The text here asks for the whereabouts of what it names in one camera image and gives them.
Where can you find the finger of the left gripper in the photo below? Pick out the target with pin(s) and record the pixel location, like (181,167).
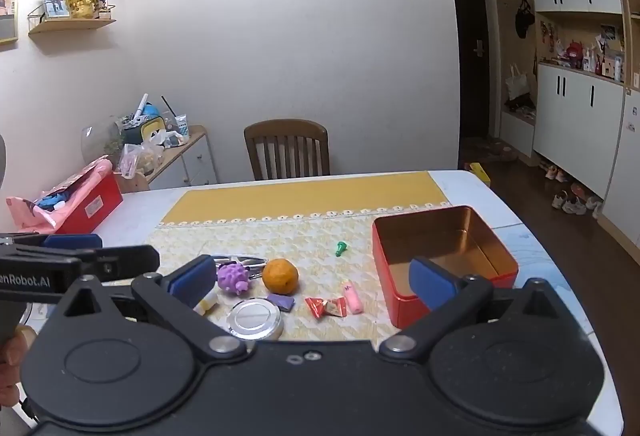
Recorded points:
(72,241)

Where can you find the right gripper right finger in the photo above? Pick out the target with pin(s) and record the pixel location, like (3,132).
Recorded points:
(451,302)

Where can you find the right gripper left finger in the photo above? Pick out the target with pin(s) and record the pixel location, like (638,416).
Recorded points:
(170,300)

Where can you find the red metal tin box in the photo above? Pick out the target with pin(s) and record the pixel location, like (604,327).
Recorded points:
(455,238)

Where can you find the purple spiky ball toy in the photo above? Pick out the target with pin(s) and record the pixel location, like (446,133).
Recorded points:
(233,278)

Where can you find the round silver tin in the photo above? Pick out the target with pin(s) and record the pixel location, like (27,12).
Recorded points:
(255,319)

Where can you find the pink small bottle toy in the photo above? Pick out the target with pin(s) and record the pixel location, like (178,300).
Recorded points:
(352,298)

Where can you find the orange mandarin fruit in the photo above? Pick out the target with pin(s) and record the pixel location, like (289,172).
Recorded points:
(280,276)

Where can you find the purple eraser block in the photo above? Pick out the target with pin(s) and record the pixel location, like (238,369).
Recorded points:
(283,302)

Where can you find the red candy wrapper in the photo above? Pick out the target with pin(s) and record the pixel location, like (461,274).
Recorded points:
(319,307)

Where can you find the white yellow supplement bottle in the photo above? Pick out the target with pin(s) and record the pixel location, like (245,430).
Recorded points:
(207,303)

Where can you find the person's left hand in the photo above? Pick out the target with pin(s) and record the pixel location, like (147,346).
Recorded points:
(13,352)

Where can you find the red gift box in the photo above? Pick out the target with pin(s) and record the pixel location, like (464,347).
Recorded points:
(76,206)

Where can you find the clear plastic bag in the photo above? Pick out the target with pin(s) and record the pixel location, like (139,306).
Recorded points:
(142,158)

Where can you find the green small peg toy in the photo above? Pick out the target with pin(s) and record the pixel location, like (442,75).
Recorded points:
(341,248)

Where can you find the white drawer cabinet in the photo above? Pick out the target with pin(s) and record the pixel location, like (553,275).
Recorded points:
(187,166)

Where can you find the yellow box on floor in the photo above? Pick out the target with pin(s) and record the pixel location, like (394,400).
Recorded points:
(478,170)

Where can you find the yellow blue toy container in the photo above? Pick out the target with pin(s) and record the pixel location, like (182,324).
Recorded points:
(145,127)

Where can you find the yellow houndstooth table runner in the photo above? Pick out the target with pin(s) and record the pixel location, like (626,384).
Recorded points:
(317,215)

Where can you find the shoes on floor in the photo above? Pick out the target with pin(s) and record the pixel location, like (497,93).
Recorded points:
(572,198)

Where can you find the brown wooden chair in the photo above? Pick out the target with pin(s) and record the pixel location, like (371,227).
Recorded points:
(287,148)

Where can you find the white tote bag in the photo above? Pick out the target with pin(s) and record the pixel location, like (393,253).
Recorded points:
(516,83)

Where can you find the small photo on shelf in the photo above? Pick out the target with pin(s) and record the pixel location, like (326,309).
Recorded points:
(55,9)

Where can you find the black hanging bag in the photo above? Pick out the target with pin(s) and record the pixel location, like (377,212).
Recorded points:
(523,19)

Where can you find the wooden wall shelf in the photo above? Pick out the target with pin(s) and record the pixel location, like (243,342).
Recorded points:
(38,23)

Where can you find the white wall cabinet unit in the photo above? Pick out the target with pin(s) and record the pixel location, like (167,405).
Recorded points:
(586,70)

